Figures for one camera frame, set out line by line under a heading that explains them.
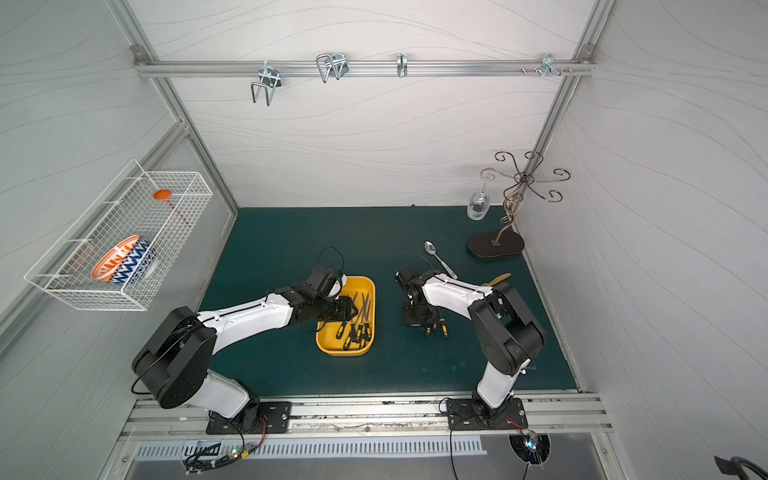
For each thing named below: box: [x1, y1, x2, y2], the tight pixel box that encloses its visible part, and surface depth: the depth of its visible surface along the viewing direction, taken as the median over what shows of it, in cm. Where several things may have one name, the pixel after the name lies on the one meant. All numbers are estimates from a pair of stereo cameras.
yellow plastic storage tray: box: [316, 276, 376, 357], surface depth 89 cm
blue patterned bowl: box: [108, 236, 157, 285], surface depth 60 cm
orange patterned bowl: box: [90, 235, 140, 283], surface depth 65 cm
